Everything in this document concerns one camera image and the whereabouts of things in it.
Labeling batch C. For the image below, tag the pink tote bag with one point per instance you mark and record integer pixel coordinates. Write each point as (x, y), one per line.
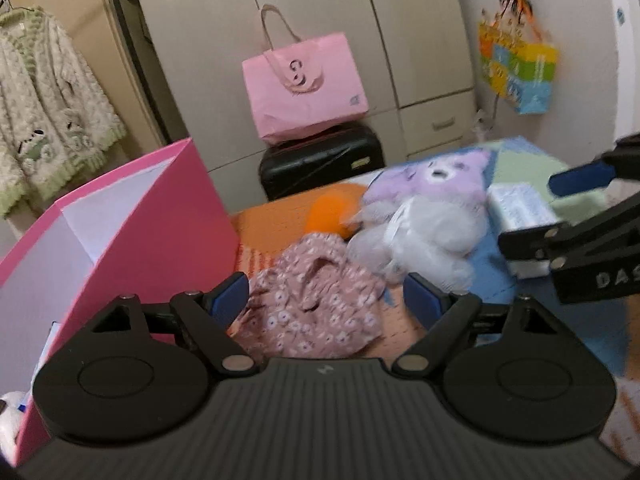
(304, 88)

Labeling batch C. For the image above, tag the cream knitted cardigan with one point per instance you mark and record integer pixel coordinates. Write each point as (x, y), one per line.
(57, 123)

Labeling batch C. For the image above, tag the small white tissue pack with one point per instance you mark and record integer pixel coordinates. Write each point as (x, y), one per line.
(518, 206)

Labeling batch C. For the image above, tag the black suitcase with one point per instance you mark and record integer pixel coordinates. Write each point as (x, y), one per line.
(339, 153)

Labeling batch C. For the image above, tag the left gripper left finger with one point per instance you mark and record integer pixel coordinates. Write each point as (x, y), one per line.
(205, 318)

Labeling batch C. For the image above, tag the colourful paper gift bag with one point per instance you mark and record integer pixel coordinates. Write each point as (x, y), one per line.
(517, 57)

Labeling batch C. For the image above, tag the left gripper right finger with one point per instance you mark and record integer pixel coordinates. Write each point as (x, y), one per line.
(446, 317)

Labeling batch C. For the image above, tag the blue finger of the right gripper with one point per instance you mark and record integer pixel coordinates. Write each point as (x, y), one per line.
(581, 179)

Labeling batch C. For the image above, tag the white brown plush ball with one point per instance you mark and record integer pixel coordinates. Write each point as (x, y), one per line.
(10, 423)

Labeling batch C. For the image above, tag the grey wooden wardrobe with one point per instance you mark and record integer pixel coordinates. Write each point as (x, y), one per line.
(240, 71)

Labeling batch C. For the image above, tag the orange beauty sponge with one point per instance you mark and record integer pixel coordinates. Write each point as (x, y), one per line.
(332, 211)

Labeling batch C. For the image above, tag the pink cardboard storage box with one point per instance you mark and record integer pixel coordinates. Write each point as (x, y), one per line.
(153, 227)

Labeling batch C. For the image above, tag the patchwork knitted blanket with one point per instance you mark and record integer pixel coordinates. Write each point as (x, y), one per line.
(609, 328)

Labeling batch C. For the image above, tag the purple plush toy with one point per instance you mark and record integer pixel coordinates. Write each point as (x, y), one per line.
(457, 177)

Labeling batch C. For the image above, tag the pink floral cloth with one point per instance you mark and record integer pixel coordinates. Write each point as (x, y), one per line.
(313, 303)

